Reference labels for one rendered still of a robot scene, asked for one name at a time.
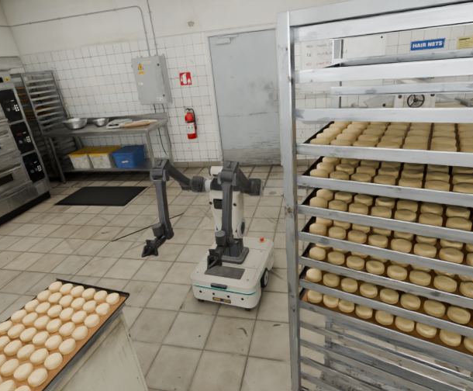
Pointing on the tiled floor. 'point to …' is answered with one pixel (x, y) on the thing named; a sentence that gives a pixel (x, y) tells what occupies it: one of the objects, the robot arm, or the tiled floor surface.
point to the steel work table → (113, 134)
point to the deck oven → (4, 149)
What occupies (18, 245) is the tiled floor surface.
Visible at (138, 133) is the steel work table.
